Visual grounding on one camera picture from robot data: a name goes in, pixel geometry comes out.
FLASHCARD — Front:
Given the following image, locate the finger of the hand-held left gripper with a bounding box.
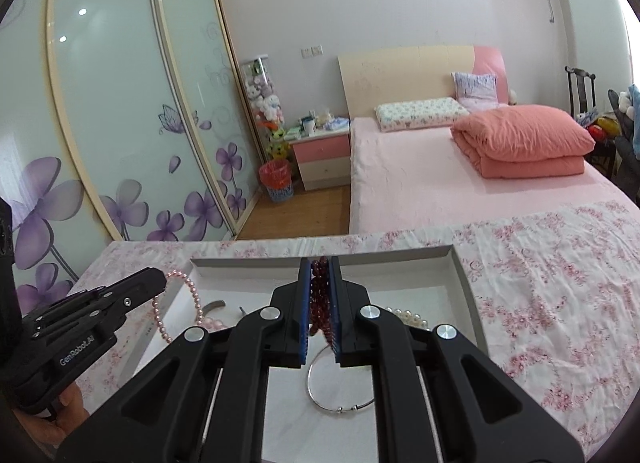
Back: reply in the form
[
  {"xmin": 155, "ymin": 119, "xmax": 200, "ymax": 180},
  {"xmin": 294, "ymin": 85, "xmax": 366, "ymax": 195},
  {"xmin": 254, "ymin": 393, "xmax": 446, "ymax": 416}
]
[
  {"xmin": 21, "ymin": 267, "xmax": 168, "ymax": 328},
  {"xmin": 29, "ymin": 286, "xmax": 168, "ymax": 345}
]

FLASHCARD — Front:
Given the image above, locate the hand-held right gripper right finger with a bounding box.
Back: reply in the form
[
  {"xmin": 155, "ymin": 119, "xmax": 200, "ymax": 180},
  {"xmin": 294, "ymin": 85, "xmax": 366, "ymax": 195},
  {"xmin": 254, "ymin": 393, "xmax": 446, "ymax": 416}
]
[{"xmin": 327, "ymin": 255, "xmax": 586, "ymax": 463}]

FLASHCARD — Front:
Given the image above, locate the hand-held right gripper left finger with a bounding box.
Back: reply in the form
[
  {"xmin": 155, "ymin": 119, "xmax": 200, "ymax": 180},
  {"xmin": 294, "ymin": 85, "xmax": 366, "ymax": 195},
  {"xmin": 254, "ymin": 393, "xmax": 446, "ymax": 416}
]
[{"xmin": 55, "ymin": 257, "xmax": 313, "ymax": 463}]

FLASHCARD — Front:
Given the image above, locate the dark red bead bracelet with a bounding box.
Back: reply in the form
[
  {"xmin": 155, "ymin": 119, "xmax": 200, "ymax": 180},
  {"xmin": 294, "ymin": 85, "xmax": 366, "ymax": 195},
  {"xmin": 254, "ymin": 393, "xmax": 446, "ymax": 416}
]
[{"xmin": 310, "ymin": 257, "xmax": 334, "ymax": 344}]

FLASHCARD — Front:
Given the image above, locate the pink pearl bracelet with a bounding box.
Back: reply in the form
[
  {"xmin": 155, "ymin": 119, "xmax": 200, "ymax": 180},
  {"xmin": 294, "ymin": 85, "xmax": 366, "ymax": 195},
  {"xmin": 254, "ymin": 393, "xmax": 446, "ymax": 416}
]
[{"xmin": 151, "ymin": 270, "xmax": 201, "ymax": 344}]

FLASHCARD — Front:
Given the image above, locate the thin silver bangle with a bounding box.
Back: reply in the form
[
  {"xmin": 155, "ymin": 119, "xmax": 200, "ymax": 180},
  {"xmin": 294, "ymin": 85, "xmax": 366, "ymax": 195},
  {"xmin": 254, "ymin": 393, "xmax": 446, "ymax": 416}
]
[{"xmin": 307, "ymin": 343, "xmax": 377, "ymax": 414}]

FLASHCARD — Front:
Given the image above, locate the white pearl bracelet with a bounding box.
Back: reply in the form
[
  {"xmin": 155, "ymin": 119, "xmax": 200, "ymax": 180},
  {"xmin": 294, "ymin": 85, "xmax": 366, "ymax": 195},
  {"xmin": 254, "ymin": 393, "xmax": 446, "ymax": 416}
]
[{"xmin": 385, "ymin": 308, "xmax": 431, "ymax": 332}]

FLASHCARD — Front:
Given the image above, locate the grey shallow tray box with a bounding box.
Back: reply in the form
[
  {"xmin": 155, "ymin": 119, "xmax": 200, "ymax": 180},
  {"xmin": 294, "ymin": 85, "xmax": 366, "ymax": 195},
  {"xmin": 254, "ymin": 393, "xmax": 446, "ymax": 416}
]
[{"xmin": 132, "ymin": 244, "xmax": 491, "ymax": 463}]

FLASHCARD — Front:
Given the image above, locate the person's left hand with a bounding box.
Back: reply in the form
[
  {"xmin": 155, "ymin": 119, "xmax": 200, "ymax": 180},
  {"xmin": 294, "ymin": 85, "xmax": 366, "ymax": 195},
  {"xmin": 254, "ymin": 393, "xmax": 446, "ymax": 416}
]
[{"xmin": 14, "ymin": 383, "xmax": 92, "ymax": 446}]

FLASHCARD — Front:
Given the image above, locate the red trash basket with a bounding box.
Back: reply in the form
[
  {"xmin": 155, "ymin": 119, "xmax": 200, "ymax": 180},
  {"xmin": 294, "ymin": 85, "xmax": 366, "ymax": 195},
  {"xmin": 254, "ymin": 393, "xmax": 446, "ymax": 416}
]
[{"xmin": 258, "ymin": 159, "xmax": 293, "ymax": 202}]

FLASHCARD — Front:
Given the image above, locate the bed with pink sheet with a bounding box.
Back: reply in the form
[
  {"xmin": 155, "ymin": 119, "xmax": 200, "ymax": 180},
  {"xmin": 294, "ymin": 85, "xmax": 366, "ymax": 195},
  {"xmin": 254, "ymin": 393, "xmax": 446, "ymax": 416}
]
[{"xmin": 347, "ymin": 113, "xmax": 640, "ymax": 236}]

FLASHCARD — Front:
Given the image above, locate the pink and cream nightstand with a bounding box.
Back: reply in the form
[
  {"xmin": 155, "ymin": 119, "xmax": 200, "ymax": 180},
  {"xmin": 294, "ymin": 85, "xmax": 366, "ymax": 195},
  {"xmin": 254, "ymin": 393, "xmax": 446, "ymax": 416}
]
[{"xmin": 287, "ymin": 130, "xmax": 351, "ymax": 191}]

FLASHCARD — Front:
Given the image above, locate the sliding wardrobe with purple flowers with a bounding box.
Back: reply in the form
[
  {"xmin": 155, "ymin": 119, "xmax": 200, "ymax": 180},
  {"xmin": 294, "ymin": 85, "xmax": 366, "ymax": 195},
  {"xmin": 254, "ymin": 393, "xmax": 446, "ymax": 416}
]
[{"xmin": 0, "ymin": 0, "xmax": 266, "ymax": 304}]

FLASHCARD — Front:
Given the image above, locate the yellow plush toy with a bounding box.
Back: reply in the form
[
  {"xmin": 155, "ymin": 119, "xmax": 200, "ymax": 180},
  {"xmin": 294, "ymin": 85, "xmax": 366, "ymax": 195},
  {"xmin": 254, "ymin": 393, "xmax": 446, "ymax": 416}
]
[{"xmin": 267, "ymin": 135, "xmax": 291, "ymax": 162}]

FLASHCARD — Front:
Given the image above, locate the pink floral tablecloth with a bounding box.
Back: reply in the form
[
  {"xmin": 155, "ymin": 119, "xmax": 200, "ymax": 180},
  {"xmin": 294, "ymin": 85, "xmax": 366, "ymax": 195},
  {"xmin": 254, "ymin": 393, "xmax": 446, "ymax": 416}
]
[{"xmin": 65, "ymin": 200, "xmax": 640, "ymax": 463}]

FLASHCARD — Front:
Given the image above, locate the floral pillow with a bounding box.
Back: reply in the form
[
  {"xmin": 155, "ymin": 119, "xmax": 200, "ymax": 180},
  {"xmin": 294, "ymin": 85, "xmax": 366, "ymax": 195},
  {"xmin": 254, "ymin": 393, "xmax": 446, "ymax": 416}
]
[{"xmin": 375, "ymin": 97, "xmax": 471, "ymax": 132}]

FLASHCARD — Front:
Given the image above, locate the clear tube of plush toys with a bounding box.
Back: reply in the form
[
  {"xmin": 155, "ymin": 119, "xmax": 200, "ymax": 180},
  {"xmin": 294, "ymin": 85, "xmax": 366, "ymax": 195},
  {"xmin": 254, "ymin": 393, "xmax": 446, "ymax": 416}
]
[{"xmin": 240, "ymin": 54, "xmax": 288, "ymax": 161}]

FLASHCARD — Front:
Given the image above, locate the cream and pink headboard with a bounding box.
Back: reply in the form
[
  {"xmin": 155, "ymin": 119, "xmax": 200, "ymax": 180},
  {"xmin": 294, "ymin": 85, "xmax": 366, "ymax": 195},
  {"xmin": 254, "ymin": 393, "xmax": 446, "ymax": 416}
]
[{"xmin": 337, "ymin": 45, "xmax": 508, "ymax": 118}]

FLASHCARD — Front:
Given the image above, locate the folded salmon quilt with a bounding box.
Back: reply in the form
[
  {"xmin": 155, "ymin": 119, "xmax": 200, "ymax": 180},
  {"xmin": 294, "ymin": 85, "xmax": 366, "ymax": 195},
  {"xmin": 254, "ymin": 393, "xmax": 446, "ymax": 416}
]
[{"xmin": 450, "ymin": 104, "xmax": 596, "ymax": 178}]

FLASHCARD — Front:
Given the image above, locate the lilac pillow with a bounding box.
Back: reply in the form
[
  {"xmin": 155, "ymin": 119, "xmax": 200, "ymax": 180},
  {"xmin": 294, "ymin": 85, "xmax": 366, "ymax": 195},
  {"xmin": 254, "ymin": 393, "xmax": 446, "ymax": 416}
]
[{"xmin": 451, "ymin": 72, "xmax": 500, "ymax": 110}]

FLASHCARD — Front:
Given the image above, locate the dark wooden chair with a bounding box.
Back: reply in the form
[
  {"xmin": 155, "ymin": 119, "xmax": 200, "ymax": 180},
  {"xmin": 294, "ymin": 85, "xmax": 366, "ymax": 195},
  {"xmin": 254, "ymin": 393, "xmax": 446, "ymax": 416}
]
[{"xmin": 565, "ymin": 65, "xmax": 617, "ymax": 168}]

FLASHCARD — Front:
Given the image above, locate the blue fleece garment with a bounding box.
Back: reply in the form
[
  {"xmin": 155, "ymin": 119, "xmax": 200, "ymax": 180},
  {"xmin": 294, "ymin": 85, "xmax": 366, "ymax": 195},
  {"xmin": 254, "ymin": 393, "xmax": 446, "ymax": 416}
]
[{"xmin": 626, "ymin": 84, "xmax": 640, "ymax": 160}]

